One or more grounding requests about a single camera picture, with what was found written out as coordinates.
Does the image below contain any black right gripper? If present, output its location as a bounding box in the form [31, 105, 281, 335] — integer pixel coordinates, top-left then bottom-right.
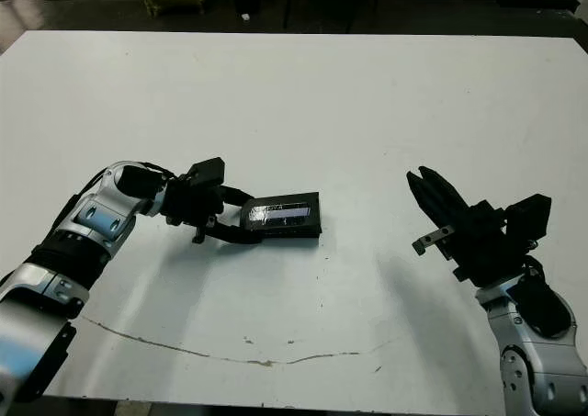
[406, 166, 527, 289]

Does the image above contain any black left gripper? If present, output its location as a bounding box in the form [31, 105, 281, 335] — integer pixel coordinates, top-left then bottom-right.
[164, 174, 263, 245]

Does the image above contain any black box lid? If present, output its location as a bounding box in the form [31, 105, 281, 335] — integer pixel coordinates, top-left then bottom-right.
[241, 190, 322, 241]

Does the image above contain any black box base white insert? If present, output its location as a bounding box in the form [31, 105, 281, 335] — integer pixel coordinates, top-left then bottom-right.
[256, 230, 322, 248]

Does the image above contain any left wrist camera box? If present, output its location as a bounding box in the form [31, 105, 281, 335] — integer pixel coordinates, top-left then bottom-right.
[187, 157, 226, 188]

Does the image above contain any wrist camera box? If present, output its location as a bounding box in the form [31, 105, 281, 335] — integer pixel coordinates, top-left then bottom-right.
[187, 157, 226, 188]
[504, 194, 552, 252]

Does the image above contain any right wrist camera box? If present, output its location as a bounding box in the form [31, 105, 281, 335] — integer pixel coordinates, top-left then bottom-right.
[504, 194, 552, 252]

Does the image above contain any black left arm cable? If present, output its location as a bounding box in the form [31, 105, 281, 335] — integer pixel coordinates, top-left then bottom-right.
[50, 161, 185, 233]

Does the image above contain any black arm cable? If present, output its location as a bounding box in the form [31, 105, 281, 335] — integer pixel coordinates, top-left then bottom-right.
[50, 161, 185, 233]
[523, 253, 548, 289]

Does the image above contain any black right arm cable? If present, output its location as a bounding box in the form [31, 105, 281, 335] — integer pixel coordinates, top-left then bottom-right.
[523, 253, 548, 289]

